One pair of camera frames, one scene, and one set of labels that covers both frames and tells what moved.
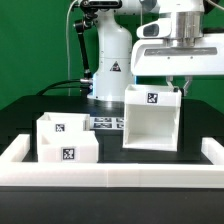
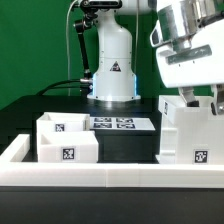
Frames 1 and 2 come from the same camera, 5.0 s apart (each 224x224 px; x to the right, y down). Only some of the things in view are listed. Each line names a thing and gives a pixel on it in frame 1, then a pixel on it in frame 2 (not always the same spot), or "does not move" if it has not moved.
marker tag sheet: [106, 123] does not move
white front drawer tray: [67, 146] does not move
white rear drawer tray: [62, 122] does not move
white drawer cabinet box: [151, 117] -> [190, 135]
